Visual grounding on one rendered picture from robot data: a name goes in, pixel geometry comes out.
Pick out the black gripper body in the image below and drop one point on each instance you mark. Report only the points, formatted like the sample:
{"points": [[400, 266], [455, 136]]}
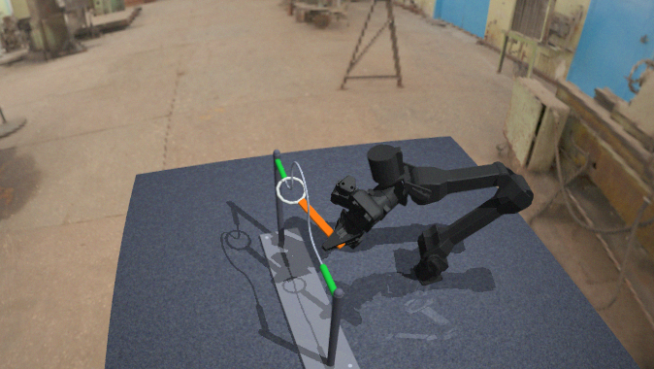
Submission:
{"points": [[372, 208]]}

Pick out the orange bar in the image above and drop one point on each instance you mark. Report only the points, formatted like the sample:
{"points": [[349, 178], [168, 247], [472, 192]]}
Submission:
{"points": [[303, 204]]}

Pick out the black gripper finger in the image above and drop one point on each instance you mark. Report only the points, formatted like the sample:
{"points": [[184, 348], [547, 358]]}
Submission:
{"points": [[348, 230], [347, 243]]}

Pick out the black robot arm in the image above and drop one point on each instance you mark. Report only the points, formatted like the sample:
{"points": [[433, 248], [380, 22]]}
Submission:
{"points": [[426, 185]]}

